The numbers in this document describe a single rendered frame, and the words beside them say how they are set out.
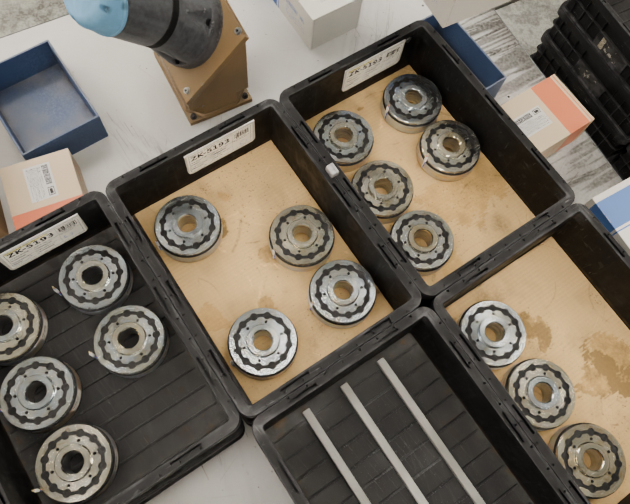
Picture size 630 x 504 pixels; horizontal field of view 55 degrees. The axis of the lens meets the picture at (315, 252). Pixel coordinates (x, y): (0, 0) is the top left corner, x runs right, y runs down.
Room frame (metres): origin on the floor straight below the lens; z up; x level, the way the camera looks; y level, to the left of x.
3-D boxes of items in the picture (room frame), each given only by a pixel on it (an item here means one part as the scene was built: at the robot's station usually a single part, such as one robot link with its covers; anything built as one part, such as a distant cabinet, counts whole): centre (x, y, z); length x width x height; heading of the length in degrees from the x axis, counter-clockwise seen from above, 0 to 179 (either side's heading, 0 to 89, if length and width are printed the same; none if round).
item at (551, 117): (0.73, -0.38, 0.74); 0.16 x 0.12 x 0.07; 135
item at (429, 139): (0.57, -0.19, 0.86); 0.10 x 0.10 x 0.01
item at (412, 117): (0.64, -0.11, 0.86); 0.10 x 0.10 x 0.01
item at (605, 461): (0.10, -0.45, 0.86); 0.05 x 0.05 x 0.01
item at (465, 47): (0.82, -0.18, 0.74); 0.20 x 0.15 x 0.07; 45
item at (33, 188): (0.36, 0.47, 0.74); 0.16 x 0.12 x 0.07; 34
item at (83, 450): (-0.04, 0.26, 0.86); 0.05 x 0.05 x 0.01
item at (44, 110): (0.55, 0.56, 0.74); 0.20 x 0.15 x 0.07; 46
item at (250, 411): (0.30, 0.08, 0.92); 0.40 x 0.30 x 0.02; 45
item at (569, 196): (0.51, -0.14, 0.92); 0.40 x 0.30 x 0.02; 45
